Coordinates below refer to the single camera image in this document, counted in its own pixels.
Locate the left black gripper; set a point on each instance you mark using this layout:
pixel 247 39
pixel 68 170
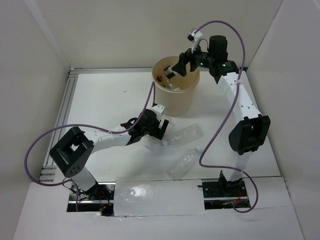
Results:
pixel 158 132

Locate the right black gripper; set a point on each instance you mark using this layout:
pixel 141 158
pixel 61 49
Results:
pixel 180 67

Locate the blue label clear bottle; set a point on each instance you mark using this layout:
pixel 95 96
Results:
pixel 153 144

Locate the black label small bottle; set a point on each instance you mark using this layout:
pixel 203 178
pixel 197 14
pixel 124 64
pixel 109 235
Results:
pixel 166 75

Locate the red cap red label bottle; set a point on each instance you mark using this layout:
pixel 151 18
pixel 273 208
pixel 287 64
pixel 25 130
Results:
pixel 167 84

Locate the clear bottle white cap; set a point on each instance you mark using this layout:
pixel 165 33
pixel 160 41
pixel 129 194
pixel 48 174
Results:
pixel 183 164
pixel 183 136

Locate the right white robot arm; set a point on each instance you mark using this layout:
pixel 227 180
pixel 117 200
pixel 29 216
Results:
pixel 251 126

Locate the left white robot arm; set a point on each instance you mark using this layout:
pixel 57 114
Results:
pixel 72 151

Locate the beige round plastic bin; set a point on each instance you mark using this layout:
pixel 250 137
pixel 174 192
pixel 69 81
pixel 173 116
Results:
pixel 175 102

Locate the white taped cover sheet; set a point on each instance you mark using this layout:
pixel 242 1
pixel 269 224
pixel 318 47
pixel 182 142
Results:
pixel 158 198

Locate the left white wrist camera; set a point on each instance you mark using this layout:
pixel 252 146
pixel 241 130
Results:
pixel 159 109

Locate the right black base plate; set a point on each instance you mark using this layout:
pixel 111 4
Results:
pixel 215 197

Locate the left metal base mount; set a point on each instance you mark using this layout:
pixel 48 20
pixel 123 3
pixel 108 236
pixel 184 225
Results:
pixel 100 201

